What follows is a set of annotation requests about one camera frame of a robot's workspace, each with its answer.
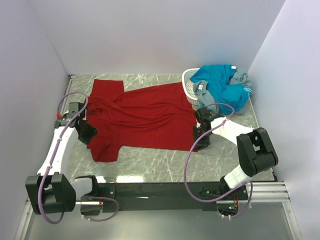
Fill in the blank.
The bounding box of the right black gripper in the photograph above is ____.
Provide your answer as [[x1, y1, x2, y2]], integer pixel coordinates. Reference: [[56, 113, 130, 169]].
[[192, 125, 212, 151]]

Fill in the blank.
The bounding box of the red t shirt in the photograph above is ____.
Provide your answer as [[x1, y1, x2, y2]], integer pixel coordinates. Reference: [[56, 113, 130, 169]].
[[87, 79, 197, 163]]

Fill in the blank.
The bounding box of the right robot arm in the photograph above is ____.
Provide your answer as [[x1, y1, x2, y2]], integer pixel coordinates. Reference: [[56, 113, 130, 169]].
[[193, 107, 279, 200]]

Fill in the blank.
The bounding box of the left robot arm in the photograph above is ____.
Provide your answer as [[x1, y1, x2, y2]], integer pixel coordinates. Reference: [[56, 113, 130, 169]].
[[25, 102, 100, 215]]

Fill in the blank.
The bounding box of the white plastic laundry basket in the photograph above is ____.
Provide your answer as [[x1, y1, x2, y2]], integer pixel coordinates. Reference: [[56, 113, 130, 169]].
[[181, 68, 199, 106]]

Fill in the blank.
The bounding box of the teal blue t shirt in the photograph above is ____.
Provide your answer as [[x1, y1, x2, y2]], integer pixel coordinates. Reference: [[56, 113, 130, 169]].
[[189, 64, 254, 115]]

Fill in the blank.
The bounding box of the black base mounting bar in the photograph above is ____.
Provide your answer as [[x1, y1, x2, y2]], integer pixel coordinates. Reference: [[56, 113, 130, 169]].
[[84, 181, 249, 213]]

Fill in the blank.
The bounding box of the grey blue t shirt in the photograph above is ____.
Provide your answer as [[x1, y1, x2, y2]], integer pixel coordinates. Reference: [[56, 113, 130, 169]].
[[192, 67, 253, 112]]

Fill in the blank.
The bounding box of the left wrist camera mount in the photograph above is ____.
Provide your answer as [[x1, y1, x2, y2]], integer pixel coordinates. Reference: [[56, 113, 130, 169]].
[[54, 112, 76, 129]]

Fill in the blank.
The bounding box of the aluminium frame rail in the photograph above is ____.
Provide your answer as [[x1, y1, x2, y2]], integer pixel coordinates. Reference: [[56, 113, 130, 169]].
[[24, 181, 292, 206]]

